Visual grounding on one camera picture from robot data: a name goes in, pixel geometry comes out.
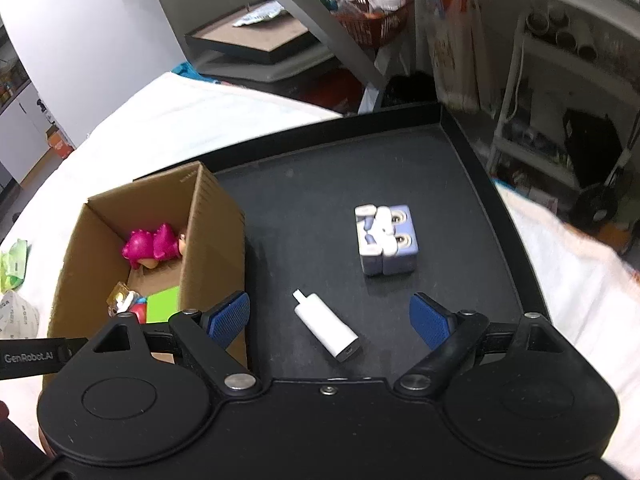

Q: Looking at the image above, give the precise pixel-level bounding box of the brown cardboard box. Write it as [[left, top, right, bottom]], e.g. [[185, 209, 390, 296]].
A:
[[48, 162, 245, 338]]

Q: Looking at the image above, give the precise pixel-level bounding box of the pink dinosaur figurine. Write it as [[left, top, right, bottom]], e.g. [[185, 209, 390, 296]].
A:
[[122, 223, 182, 270]]

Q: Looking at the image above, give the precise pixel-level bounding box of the white usb charger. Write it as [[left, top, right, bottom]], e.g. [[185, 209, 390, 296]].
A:
[[292, 289, 360, 362]]

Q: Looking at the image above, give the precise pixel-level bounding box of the small red blue figurine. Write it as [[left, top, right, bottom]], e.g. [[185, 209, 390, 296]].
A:
[[106, 282, 148, 324]]

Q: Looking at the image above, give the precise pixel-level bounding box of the lavender cube figurine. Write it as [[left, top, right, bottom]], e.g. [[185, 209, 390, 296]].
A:
[[354, 204, 419, 276]]

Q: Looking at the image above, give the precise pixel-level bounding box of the black shallow tray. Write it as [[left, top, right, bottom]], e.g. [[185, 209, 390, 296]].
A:
[[119, 108, 547, 396]]

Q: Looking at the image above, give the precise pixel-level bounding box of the clear tape roll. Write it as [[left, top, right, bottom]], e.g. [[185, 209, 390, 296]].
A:
[[0, 290, 39, 339]]

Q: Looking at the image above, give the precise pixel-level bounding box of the green wet wipes pack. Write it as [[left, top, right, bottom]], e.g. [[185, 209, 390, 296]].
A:
[[0, 240, 30, 294]]

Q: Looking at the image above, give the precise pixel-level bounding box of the orange box on floor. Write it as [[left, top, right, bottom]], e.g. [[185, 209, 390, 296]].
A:
[[46, 125, 74, 159]]

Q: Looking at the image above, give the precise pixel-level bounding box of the grey chair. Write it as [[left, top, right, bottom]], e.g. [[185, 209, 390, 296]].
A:
[[158, 0, 337, 87]]

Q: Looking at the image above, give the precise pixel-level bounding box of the red basket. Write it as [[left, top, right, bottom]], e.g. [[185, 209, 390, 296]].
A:
[[331, 0, 413, 49]]

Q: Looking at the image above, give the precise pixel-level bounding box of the white paper packet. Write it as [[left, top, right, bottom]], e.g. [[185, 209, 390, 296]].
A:
[[232, 0, 288, 27]]

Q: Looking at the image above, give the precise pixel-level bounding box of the black picture frame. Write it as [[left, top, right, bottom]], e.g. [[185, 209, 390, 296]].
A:
[[186, 0, 318, 64]]

